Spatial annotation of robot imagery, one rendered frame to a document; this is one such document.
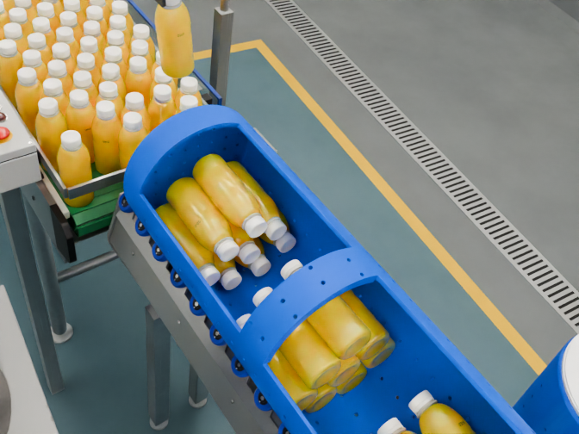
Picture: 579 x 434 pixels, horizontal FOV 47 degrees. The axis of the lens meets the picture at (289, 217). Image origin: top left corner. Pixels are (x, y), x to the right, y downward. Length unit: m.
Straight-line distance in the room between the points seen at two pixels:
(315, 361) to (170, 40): 0.66
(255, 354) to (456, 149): 2.42
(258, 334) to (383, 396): 0.30
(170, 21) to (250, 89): 2.10
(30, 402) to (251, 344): 0.33
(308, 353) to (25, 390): 0.42
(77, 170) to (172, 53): 0.32
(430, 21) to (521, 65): 0.60
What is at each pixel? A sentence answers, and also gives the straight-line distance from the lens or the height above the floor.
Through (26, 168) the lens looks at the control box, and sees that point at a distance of 1.42.
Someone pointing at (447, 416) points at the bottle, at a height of 1.13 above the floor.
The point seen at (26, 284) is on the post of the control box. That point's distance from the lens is 1.81.
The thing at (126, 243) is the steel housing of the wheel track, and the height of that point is 0.88.
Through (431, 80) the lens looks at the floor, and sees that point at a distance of 3.73.
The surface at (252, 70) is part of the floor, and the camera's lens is 3.50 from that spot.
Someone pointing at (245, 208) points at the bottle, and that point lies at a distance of 1.17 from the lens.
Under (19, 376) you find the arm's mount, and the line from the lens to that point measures 1.10.
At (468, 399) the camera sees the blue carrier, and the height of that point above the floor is 1.08.
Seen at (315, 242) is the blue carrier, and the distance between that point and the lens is 1.29.
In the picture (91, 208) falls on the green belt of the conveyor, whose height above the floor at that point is 0.90.
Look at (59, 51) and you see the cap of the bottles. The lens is 1.66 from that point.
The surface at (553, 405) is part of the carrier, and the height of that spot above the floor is 0.98.
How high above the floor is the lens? 2.02
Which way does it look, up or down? 47 degrees down
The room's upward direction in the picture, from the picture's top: 12 degrees clockwise
